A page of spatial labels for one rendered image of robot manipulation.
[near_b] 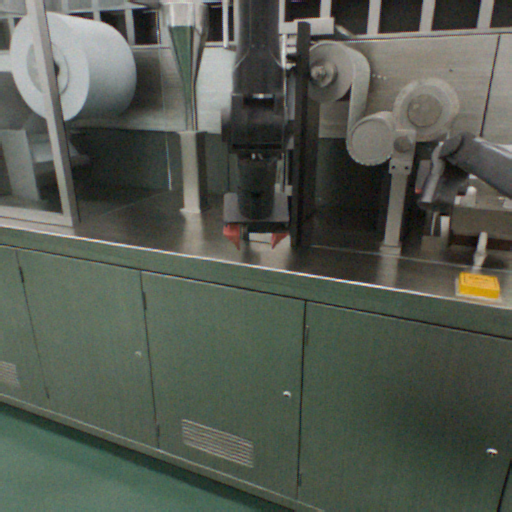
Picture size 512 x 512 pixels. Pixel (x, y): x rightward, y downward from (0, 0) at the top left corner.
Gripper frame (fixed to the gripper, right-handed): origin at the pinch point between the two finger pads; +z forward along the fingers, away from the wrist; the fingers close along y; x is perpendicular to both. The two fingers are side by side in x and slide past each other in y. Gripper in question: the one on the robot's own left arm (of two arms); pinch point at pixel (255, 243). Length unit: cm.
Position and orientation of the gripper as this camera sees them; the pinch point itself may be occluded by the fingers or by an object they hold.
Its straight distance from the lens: 73.7
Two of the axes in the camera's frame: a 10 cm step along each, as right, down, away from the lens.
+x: 0.2, 7.7, -6.3
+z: -0.1, 6.3, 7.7
